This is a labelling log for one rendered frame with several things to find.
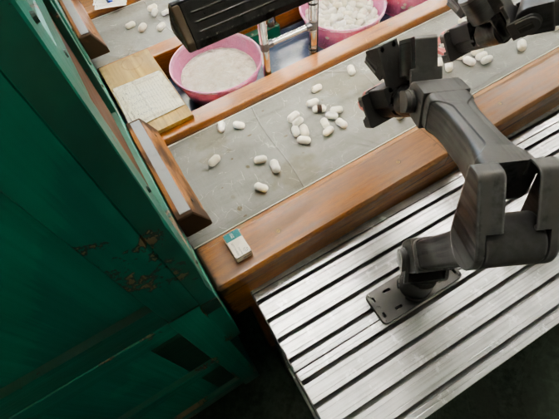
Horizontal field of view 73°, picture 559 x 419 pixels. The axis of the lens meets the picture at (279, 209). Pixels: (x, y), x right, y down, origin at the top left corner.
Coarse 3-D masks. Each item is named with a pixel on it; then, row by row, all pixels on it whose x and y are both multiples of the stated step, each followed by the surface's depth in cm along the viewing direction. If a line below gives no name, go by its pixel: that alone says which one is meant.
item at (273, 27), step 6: (270, 24) 121; (276, 24) 122; (270, 30) 122; (276, 30) 123; (252, 36) 120; (258, 36) 121; (270, 36) 124; (276, 36) 125; (228, 42) 118; (258, 42) 123
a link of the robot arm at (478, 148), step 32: (416, 96) 57; (448, 96) 52; (448, 128) 49; (480, 128) 46; (480, 160) 41; (512, 160) 40; (544, 160) 39; (480, 192) 39; (512, 192) 43; (544, 192) 39; (480, 224) 40; (544, 224) 40; (480, 256) 41
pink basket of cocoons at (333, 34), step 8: (320, 0) 125; (368, 0) 122; (376, 0) 119; (384, 0) 115; (304, 8) 121; (376, 8) 120; (384, 8) 113; (304, 16) 121; (368, 24) 110; (376, 24) 114; (320, 32) 113; (328, 32) 112; (336, 32) 111; (344, 32) 110; (352, 32) 110; (320, 40) 117; (328, 40) 115; (336, 40) 114
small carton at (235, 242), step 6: (228, 234) 75; (234, 234) 75; (240, 234) 75; (228, 240) 75; (234, 240) 75; (240, 240) 74; (228, 246) 74; (234, 246) 74; (240, 246) 74; (246, 246) 74; (234, 252) 73; (240, 252) 73; (246, 252) 73; (240, 258) 73
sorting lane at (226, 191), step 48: (528, 48) 104; (288, 96) 101; (336, 96) 100; (192, 144) 95; (240, 144) 93; (288, 144) 92; (336, 144) 91; (240, 192) 86; (288, 192) 85; (192, 240) 80
